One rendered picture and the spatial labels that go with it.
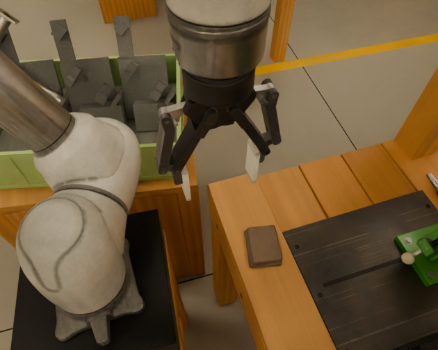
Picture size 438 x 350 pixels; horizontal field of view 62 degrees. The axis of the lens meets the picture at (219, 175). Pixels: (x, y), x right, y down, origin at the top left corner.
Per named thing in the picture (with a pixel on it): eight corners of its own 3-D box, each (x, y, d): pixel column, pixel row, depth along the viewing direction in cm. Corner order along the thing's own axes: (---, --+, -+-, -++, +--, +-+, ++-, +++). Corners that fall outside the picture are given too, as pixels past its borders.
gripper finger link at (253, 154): (247, 138, 50) (252, 137, 50) (245, 168, 56) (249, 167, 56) (255, 154, 48) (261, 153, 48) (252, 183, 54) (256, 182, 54)
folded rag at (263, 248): (281, 266, 87) (284, 261, 85) (249, 269, 87) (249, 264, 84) (274, 228, 93) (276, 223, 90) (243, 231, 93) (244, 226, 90)
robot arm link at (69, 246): (35, 312, 71) (-25, 267, 54) (67, 230, 82) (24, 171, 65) (117, 319, 70) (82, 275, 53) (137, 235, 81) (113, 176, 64)
